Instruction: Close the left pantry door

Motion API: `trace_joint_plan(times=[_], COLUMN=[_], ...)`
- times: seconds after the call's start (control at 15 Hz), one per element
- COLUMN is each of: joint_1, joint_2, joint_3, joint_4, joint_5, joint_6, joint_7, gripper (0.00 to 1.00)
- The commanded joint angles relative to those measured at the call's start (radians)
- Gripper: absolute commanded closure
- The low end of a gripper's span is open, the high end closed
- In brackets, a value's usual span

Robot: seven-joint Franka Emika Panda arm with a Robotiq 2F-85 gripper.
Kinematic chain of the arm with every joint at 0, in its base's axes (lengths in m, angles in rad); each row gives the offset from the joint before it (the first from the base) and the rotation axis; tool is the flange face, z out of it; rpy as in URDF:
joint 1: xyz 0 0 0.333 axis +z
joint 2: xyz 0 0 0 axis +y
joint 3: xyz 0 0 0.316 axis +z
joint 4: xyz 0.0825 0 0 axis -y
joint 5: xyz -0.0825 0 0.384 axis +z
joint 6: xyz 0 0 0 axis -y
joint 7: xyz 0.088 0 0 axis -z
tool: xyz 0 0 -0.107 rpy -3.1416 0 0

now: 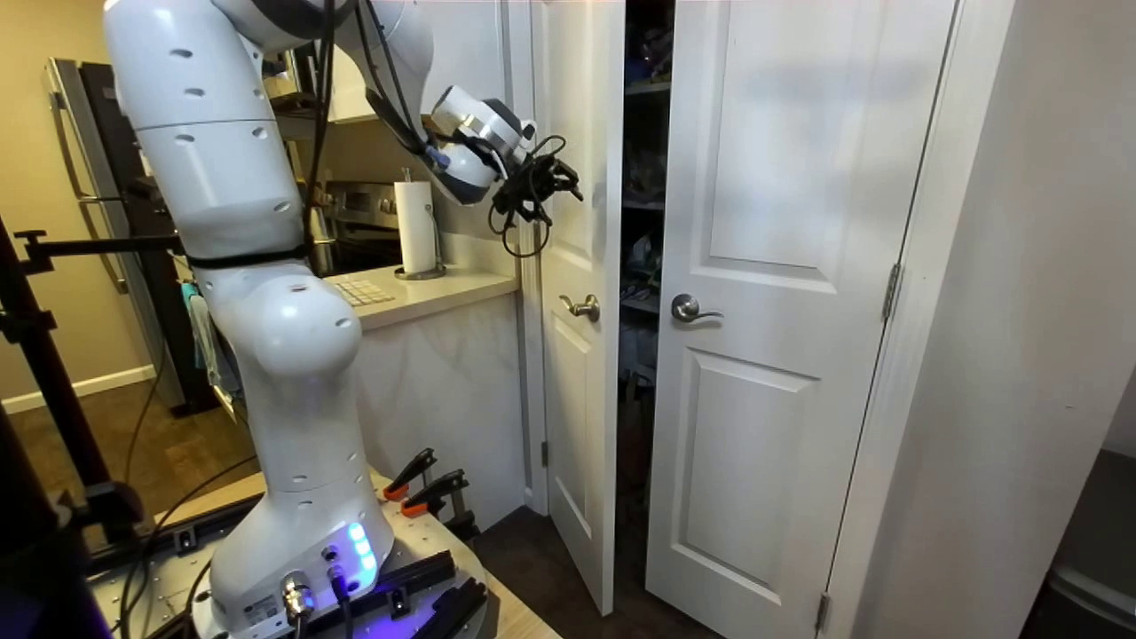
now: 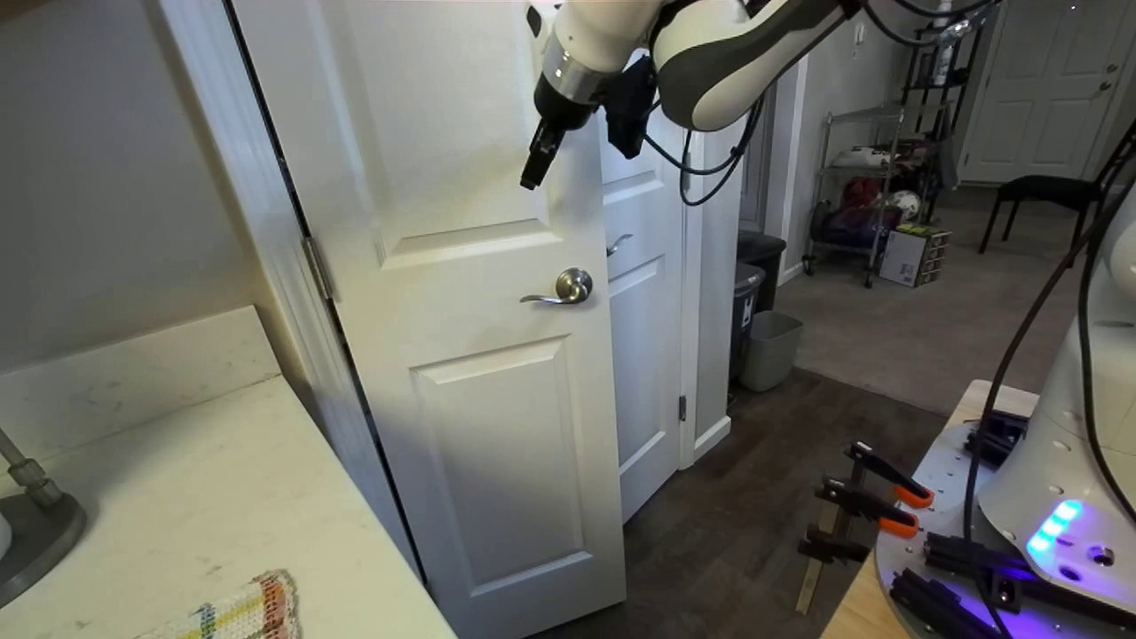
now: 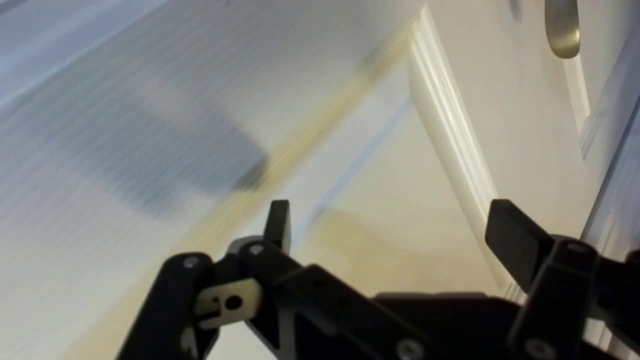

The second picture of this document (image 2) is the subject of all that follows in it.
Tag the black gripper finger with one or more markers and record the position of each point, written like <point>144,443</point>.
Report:
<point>536,167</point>

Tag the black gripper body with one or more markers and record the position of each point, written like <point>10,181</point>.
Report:
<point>563,113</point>

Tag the white panelled door with hinge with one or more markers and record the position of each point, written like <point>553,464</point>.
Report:
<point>472,414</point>

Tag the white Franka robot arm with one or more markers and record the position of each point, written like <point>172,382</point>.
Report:
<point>720,59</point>

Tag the white panelled pantry door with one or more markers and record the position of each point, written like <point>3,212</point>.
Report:
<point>642,355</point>

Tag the metal door hinge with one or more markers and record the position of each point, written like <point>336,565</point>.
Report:
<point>684,410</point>
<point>316,271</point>

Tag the white background door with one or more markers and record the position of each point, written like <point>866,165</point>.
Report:
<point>1052,83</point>

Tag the grey plastic bin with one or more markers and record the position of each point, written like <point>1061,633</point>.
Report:
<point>768,351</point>

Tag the white cardboard box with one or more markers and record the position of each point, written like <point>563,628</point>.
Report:
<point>913,252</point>

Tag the tall black shelf rack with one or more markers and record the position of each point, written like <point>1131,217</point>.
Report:
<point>943,83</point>

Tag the white stone counter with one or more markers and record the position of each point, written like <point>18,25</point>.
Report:
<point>214,498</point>

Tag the orange tipped black clamp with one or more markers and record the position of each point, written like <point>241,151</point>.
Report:
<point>872,504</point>
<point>888,468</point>

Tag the black chair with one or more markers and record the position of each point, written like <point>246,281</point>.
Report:
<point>1033,188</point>

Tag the all black bar clamp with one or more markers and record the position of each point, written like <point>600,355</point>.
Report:
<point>835,545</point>

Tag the grey robot mounting plate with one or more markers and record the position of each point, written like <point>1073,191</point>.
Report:
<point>945,484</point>

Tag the dark round metal base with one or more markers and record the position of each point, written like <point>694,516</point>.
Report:
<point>36,536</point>

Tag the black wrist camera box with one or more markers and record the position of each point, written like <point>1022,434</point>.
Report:
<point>630,111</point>

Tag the black mounting bracket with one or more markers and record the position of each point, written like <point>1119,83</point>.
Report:
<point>943,604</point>
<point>978,556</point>

